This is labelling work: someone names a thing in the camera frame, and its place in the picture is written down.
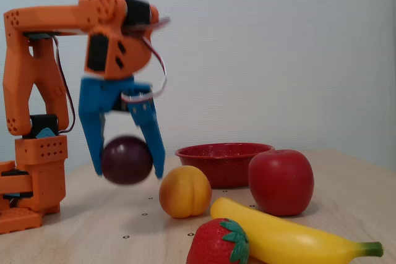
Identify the blue gripper with motor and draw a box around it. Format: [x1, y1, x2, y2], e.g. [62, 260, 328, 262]
[79, 75, 166, 181]

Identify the dark purple plum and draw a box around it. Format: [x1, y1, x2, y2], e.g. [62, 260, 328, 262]
[101, 135, 154, 186]

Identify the red speckled bowl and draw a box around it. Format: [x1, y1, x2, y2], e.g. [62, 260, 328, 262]
[174, 142, 276, 189]

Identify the orange yellow peach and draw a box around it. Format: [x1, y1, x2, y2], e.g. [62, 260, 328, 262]
[158, 165, 213, 219]

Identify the red strawberry with green leaves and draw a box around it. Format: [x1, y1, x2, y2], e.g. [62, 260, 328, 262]
[186, 218, 250, 264]

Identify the red apple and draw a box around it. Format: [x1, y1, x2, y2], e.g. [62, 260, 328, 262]
[247, 149, 315, 217]

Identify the yellow banana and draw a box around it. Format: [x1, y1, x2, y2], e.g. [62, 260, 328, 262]
[210, 197, 384, 264]

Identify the red black arm servo cable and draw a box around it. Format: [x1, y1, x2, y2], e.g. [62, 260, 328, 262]
[52, 35, 76, 135]

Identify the red white gripper servo cable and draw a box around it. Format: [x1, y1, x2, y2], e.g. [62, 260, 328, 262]
[140, 35, 168, 104]

